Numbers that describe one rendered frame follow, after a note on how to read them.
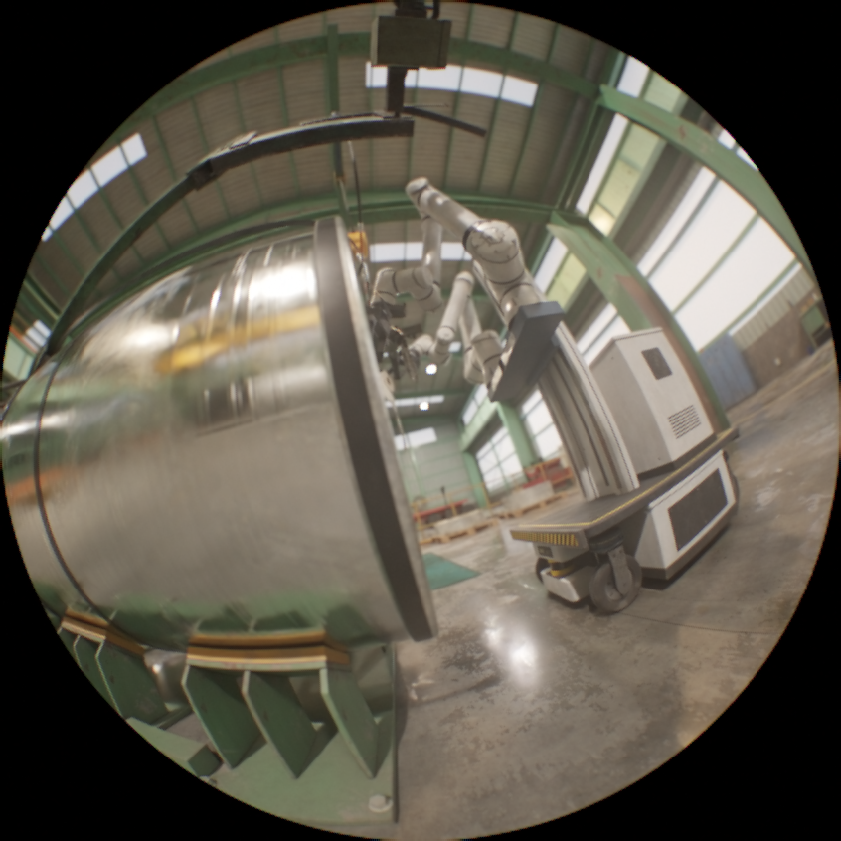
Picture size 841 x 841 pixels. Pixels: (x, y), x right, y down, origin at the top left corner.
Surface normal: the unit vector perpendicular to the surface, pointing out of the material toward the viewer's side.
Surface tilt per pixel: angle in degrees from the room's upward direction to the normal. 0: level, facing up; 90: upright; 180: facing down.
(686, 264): 90
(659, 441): 90
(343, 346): 102
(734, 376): 90
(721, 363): 90
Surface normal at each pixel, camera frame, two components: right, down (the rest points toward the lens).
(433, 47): 0.29, 0.88
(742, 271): -0.96, 0.22
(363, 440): 0.17, -0.03
